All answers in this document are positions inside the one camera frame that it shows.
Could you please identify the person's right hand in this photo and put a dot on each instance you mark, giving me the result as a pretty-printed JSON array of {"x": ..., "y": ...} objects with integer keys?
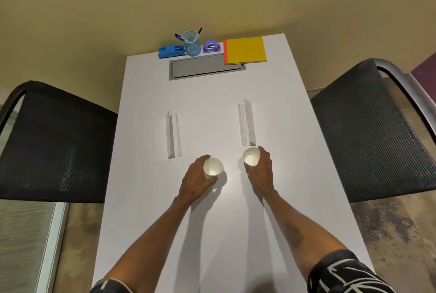
[{"x": 265, "y": 173}]

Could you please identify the person's left hand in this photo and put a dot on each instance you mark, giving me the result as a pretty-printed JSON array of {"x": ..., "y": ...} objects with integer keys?
[{"x": 192, "y": 180}]

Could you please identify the person's left thumb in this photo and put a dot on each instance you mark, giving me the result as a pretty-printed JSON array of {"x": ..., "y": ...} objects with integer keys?
[{"x": 212, "y": 182}]

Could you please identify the person's right thumb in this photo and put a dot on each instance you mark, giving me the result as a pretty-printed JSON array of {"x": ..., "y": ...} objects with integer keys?
[{"x": 249, "y": 170}]

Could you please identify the white paper cup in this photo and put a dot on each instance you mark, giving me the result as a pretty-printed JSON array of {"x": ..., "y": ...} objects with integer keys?
[
  {"x": 251, "y": 157},
  {"x": 213, "y": 167}
]

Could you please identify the person's left forearm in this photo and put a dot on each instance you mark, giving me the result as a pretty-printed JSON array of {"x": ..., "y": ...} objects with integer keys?
[{"x": 150, "y": 241}]

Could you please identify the person's right forearm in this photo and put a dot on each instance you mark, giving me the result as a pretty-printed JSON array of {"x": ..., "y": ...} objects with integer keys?
[{"x": 296, "y": 228}]

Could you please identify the clear acrylic holder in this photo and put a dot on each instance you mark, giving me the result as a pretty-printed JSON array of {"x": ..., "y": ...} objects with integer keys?
[
  {"x": 246, "y": 122},
  {"x": 169, "y": 136}
]

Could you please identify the grey table socket box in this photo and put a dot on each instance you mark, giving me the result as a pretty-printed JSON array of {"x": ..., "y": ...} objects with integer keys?
[{"x": 204, "y": 66}]

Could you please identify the yellow notepad red edge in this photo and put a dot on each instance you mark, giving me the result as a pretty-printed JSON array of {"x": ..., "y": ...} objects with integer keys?
[{"x": 246, "y": 50}]

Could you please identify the purple hole punch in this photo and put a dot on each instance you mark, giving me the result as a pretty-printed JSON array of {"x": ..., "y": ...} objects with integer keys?
[{"x": 213, "y": 46}]

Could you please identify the blue stapler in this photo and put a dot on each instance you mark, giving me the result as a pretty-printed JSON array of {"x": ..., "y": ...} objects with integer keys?
[{"x": 170, "y": 52}]

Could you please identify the clear blue pen cup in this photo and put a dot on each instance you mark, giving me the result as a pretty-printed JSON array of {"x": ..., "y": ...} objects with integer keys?
[{"x": 192, "y": 45}]

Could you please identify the black patterned right sleeve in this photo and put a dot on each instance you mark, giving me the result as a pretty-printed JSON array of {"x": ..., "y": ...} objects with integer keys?
[{"x": 344, "y": 274}]

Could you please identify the black patterned sleeve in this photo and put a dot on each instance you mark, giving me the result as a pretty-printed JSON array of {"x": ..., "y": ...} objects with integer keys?
[
  {"x": 109, "y": 286},
  {"x": 344, "y": 274}
]

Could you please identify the black patterned left sleeve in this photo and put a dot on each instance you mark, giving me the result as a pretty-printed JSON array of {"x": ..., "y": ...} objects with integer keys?
[{"x": 109, "y": 286}]

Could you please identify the black mesh chair silver frame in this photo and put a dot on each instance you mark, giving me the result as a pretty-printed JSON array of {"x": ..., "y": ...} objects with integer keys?
[{"x": 371, "y": 125}]

